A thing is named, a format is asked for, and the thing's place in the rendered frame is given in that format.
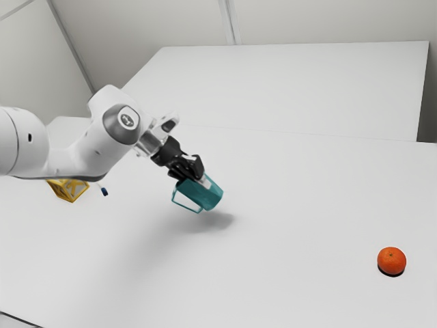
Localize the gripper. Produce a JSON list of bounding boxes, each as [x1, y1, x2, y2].
[[150, 135, 213, 190]]

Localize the teal faceted mug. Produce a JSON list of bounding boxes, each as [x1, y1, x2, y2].
[[171, 173, 225, 215]]

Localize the yellow letter block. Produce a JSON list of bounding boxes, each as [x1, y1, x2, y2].
[[46, 178, 91, 204]]

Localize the orange fruit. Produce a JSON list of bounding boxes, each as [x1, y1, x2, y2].
[[376, 246, 408, 276]]

